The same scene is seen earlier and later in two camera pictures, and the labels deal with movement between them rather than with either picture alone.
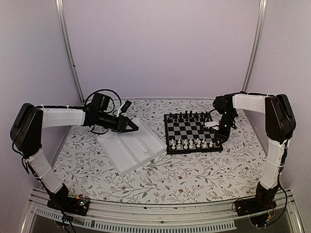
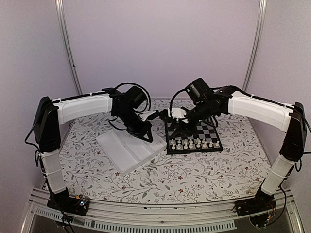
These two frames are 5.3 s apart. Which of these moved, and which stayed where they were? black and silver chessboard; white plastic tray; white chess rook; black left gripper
Moved: black left gripper
Stayed: white chess rook; white plastic tray; black and silver chessboard
